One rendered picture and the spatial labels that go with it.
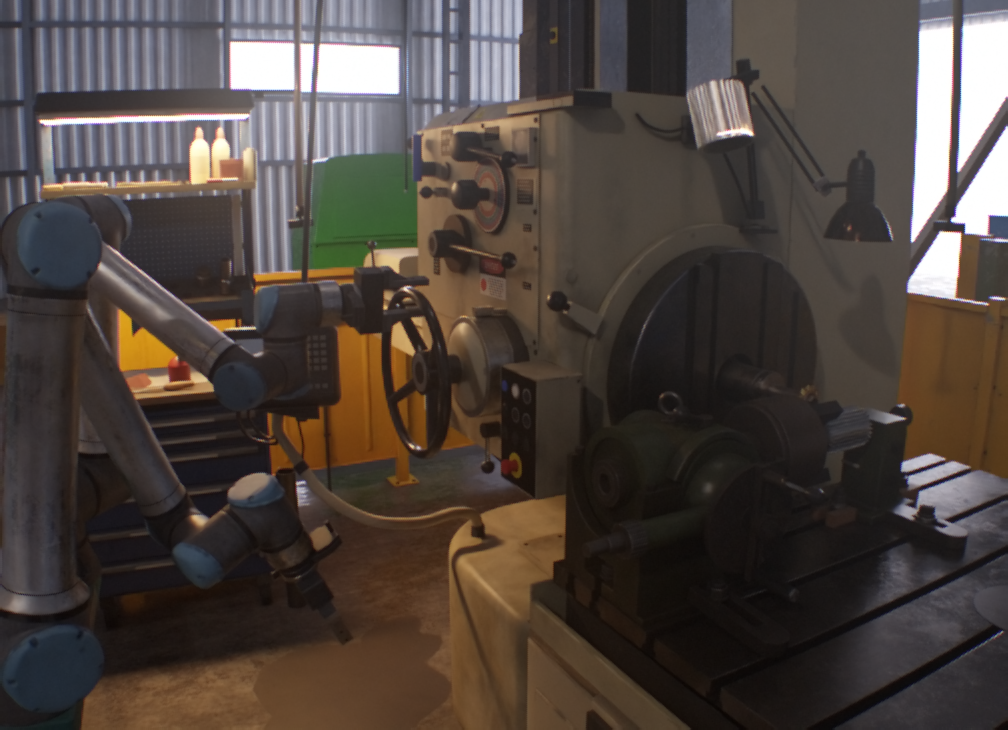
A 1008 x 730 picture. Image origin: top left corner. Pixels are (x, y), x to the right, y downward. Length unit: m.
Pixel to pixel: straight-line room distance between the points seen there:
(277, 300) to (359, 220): 4.11
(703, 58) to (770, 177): 0.47
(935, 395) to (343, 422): 3.01
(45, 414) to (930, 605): 1.45
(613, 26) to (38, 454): 2.06
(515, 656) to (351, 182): 4.05
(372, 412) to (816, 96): 3.17
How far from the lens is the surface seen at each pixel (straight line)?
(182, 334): 1.56
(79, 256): 1.18
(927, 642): 1.44
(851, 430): 1.75
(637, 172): 1.72
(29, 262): 1.16
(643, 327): 1.63
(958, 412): 3.89
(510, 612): 2.20
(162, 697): 3.06
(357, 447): 4.59
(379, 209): 5.72
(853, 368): 2.31
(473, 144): 1.91
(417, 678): 3.00
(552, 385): 1.55
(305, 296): 1.60
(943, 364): 3.90
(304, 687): 3.00
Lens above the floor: 1.70
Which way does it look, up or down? 12 degrees down
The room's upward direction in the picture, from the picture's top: straight up
